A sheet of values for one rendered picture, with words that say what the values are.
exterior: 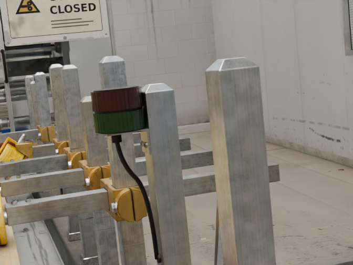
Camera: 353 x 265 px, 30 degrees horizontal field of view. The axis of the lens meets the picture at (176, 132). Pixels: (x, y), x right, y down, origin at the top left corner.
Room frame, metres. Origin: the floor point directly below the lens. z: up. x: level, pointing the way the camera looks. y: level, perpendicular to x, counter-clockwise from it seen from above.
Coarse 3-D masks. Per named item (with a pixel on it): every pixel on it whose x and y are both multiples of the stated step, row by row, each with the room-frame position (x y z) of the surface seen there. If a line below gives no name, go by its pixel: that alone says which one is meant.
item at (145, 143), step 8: (112, 88) 0.77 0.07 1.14; (120, 88) 0.75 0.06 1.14; (128, 88) 0.75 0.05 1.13; (96, 112) 0.76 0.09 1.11; (104, 112) 0.75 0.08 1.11; (112, 112) 0.74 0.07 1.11; (120, 112) 0.74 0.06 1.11; (144, 128) 0.77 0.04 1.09; (112, 136) 0.76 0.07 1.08; (120, 136) 0.77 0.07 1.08; (144, 136) 0.77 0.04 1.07; (144, 144) 0.77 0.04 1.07; (120, 152) 0.77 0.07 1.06; (120, 160) 0.77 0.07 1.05; (128, 168) 0.77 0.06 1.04; (136, 176) 0.77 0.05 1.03; (144, 192) 0.77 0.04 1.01; (144, 200) 0.77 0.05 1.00; (152, 216) 0.77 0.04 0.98; (152, 224) 0.77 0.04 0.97; (152, 232) 0.77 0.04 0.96; (152, 240) 0.77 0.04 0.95; (160, 256) 0.77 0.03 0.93
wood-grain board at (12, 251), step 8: (8, 232) 1.08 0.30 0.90; (8, 240) 1.03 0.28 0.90; (0, 248) 0.98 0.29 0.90; (8, 248) 0.98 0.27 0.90; (16, 248) 0.98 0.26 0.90; (0, 256) 0.94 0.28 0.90; (8, 256) 0.94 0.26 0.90; (16, 256) 0.93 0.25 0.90; (0, 264) 0.90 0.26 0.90; (8, 264) 0.89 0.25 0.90; (16, 264) 0.89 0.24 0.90
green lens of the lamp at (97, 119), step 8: (128, 112) 0.74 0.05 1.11; (136, 112) 0.75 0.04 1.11; (96, 120) 0.75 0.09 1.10; (104, 120) 0.75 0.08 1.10; (112, 120) 0.74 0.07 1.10; (120, 120) 0.74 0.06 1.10; (128, 120) 0.74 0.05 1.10; (136, 120) 0.75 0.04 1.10; (144, 120) 0.77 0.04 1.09; (96, 128) 0.76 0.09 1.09; (104, 128) 0.75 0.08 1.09; (112, 128) 0.74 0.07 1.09; (120, 128) 0.74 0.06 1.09; (128, 128) 0.74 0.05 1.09; (136, 128) 0.75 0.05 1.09
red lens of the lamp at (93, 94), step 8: (136, 88) 0.75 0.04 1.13; (96, 96) 0.75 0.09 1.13; (104, 96) 0.74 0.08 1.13; (112, 96) 0.74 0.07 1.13; (120, 96) 0.74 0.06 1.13; (128, 96) 0.75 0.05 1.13; (136, 96) 0.75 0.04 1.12; (96, 104) 0.75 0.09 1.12; (104, 104) 0.74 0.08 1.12; (112, 104) 0.74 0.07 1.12; (120, 104) 0.74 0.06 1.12; (128, 104) 0.74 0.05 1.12; (136, 104) 0.75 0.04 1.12
